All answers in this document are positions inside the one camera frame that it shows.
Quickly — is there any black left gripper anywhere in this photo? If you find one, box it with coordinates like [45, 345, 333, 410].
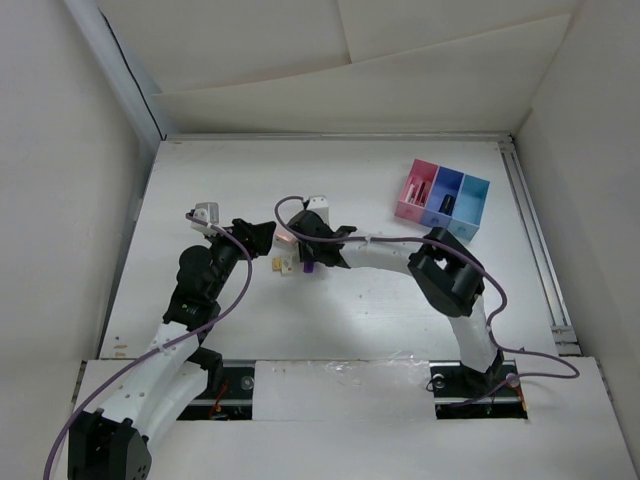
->
[204, 219, 273, 300]

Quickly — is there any rose gold stapler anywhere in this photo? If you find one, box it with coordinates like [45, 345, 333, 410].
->
[274, 227, 298, 250]

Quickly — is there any white eraser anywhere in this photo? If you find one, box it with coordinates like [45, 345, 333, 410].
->
[280, 254, 295, 275]

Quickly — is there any purple black highlighter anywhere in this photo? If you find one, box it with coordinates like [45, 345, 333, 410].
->
[303, 260, 316, 274]

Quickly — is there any pink white pen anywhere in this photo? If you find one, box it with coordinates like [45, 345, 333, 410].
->
[404, 182, 421, 204]

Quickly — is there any red pen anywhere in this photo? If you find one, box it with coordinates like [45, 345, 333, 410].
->
[416, 182, 429, 206]

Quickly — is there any blue black highlighter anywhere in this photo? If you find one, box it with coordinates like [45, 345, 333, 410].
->
[439, 194, 456, 215]

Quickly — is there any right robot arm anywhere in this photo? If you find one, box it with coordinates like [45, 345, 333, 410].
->
[287, 210, 504, 398]

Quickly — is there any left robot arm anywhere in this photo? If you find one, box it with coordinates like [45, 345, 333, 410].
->
[67, 219, 276, 479]

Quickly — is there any pink container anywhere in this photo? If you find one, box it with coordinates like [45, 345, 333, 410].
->
[394, 159, 439, 224]

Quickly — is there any dark blue container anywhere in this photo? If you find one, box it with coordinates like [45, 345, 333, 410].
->
[420, 166, 464, 228]

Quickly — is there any light blue container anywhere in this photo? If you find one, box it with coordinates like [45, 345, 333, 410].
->
[448, 174, 490, 241]

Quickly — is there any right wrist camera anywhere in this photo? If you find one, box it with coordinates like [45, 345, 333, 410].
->
[304, 195, 330, 224]

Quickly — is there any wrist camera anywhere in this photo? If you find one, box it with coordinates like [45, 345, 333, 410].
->
[304, 195, 330, 224]
[186, 202, 219, 236]

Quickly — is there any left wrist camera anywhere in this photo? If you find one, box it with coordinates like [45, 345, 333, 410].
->
[186, 202, 219, 236]

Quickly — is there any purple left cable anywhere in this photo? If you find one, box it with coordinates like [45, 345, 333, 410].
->
[43, 212, 255, 480]

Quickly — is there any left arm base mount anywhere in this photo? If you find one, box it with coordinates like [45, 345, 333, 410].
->
[178, 347, 256, 421]

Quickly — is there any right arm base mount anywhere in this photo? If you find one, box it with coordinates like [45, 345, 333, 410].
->
[425, 360, 528, 420]

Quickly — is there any aluminium rail right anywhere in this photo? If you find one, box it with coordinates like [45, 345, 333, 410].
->
[499, 135, 583, 357]

